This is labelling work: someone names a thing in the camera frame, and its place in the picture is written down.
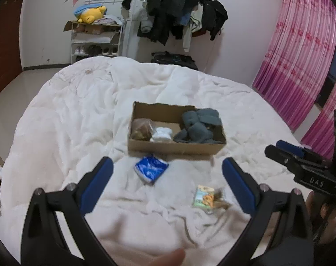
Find clear snack packet orange print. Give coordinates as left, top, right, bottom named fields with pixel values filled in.
left=192, top=185, right=231, bottom=214

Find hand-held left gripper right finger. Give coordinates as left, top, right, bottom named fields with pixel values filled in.
left=222, top=157, right=315, bottom=266

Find yellow plush toy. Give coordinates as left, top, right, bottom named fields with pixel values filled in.
left=77, top=6, right=107, bottom=24

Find white shoe rack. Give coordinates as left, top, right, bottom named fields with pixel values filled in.
left=70, top=22, right=122, bottom=65

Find person's left hand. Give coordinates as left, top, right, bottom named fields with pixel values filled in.
left=153, top=248, right=186, bottom=266

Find white long coat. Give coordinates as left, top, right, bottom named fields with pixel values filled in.
left=123, top=0, right=150, bottom=57

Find blue plush pillow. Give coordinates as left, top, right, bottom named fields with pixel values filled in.
left=74, top=3, right=102, bottom=17

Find pink curtain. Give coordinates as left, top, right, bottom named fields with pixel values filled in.
left=252, top=0, right=336, bottom=132
left=301, top=80, right=336, bottom=160

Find grey fleece cloth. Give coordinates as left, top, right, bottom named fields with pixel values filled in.
left=173, top=108, right=223, bottom=145

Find blue tissue packet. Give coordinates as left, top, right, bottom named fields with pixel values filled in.
left=134, top=155, right=169, bottom=186

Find white rolled socks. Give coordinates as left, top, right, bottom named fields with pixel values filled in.
left=150, top=127, right=174, bottom=143

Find clothes rack with dark coats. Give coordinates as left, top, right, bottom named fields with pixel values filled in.
left=137, top=0, right=199, bottom=46

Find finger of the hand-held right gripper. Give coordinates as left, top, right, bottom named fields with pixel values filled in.
left=276, top=140, right=323, bottom=163
left=264, top=145, right=303, bottom=176

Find black hanging jacket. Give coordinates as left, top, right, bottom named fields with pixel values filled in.
left=197, top=0, right=229, bottom=41

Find brown plastic bag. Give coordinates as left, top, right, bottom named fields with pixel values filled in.
left=130, top=118, right=156, bottom=142

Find white blanket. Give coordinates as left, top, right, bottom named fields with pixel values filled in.
left=0, top=56, right=309, bottom=266

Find folded pale clothes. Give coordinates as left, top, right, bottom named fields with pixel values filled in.
left=96, top=15, right=123, bottom=25

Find black backpack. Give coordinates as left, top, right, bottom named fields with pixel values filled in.
left=151, top=51, right=199, bottom=71

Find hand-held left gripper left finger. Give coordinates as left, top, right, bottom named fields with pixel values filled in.
left=21, top=156, right=116, bottom=266

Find flat cardboard box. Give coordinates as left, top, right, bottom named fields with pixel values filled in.
left=63, top=21, right=121, bottom=35

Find white hanging shirt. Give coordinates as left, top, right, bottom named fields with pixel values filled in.
left=182, top=6, right=204, bottom=52

